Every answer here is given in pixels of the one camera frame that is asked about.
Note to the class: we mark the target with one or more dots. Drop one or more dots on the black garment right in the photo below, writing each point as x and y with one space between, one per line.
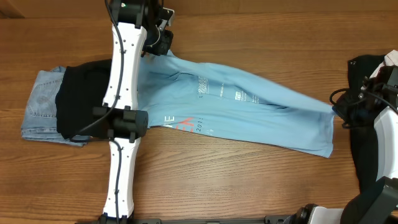
363 141

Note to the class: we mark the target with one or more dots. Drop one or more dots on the light blue printed t-shirt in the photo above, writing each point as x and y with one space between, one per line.
226 102

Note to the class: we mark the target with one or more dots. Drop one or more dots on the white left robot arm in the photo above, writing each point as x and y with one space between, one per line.
139 27

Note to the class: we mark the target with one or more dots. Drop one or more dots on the beige pink trousers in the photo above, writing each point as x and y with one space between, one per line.
391 59

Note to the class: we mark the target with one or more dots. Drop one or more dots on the folded black shirt left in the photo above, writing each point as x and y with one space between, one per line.
83 88

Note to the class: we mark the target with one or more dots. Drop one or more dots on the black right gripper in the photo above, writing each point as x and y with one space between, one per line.
347 107

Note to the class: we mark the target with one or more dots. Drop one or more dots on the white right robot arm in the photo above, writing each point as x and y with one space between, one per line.
377 203

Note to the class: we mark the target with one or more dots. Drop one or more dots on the folded blue denim jeans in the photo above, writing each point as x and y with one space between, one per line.
40 122

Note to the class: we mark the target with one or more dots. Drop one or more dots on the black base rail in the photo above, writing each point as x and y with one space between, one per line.
270 219

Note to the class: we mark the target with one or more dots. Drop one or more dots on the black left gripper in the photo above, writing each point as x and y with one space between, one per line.
168 36

